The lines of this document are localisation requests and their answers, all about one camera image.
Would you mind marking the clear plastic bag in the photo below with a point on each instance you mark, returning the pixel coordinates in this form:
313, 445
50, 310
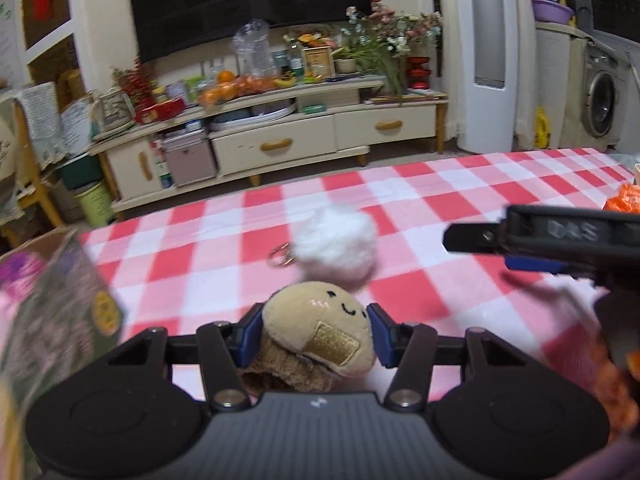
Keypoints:
250, 43

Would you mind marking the glass kettle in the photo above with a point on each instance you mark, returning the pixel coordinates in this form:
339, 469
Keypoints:
112, 111

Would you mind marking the washing machine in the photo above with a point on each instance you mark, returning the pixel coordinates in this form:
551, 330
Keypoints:
604, 94

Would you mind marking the cream TV cabinet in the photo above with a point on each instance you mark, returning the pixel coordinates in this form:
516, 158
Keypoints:
272, 131

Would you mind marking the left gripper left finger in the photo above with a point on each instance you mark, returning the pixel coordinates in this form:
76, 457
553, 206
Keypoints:
224, 349

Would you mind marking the pink storage box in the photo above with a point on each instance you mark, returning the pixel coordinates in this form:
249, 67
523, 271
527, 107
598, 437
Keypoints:
190, 157

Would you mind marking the white tower air conditioner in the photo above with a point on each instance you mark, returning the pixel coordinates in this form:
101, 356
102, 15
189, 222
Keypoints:
480, 74

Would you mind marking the red vase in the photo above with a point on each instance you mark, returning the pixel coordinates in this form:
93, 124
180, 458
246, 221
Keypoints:
417, 72

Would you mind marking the cardboard box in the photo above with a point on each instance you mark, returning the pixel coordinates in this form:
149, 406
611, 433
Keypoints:
57, 316

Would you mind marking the wooden photo frame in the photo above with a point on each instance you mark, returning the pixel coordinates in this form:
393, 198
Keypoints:
319, 62

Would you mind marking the white pompom keychain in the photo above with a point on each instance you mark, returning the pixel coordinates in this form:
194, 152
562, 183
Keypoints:
338, 244

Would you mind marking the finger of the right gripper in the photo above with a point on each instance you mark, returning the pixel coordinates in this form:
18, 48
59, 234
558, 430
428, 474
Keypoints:
529, 264

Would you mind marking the brown beige small plush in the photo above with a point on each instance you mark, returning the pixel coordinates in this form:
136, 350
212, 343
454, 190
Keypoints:
314, 335

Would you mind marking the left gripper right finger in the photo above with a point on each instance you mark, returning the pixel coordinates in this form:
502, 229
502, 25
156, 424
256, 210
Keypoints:
409, 350

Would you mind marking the red gift box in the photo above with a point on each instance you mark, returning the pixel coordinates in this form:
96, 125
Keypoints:
160, 112

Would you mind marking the potted flower plant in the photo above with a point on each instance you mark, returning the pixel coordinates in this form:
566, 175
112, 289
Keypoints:
380, 42

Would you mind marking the bag of oranges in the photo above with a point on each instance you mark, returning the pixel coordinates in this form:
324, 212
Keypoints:
225, 88

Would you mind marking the green waste bin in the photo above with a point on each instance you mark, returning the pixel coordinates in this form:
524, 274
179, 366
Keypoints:
95, 201

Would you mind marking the wooden chair with covers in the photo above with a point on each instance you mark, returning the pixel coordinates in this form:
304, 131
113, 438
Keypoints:
29, 187

